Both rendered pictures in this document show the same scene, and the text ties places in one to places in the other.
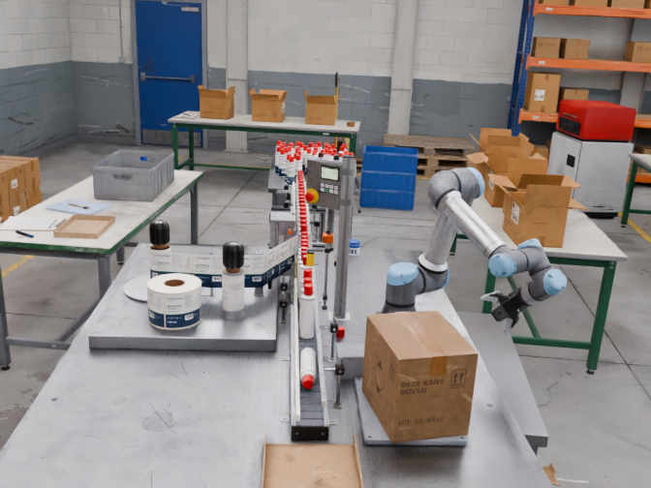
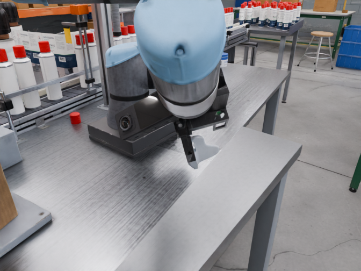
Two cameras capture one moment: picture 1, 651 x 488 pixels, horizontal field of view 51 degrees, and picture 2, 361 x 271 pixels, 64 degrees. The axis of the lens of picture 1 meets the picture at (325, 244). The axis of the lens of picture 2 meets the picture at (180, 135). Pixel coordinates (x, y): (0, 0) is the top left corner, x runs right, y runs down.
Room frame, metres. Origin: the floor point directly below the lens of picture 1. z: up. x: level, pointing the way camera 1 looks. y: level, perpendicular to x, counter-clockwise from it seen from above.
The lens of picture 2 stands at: (1.85, -0.88, 1.26)
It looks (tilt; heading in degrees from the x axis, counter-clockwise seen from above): 28 degrees down; 34
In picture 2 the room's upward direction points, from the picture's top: straight up
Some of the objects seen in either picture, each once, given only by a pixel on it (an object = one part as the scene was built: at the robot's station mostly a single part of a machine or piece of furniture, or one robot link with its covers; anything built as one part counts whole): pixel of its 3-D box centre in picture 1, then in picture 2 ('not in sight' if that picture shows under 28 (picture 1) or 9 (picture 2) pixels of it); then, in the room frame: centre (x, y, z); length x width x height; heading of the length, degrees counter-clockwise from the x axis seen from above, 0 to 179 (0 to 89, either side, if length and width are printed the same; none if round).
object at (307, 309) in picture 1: (307, 311); (8, 83); (2.28, 0.05, 0.98); 0.05 x 0.05 x 0.20
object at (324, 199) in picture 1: (329, 182); not in sight; (2.65, -0.01, 1.38); 0.17 x 0.10 x 0.19; 59
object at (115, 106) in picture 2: (399, 310); (130, 105); (2.45, -0.30, 0.93); 0.15 x 0.15 x 0.10
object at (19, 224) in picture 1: (28, 225); not in sight; (3.66, 1.67, 0.81); 0.38 x 0.36 x 0.02; 176
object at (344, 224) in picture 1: (343, 239); (101, 14); (2.59, -0.07, 1.16); 0.04 x 0.04 x 0.67; 4
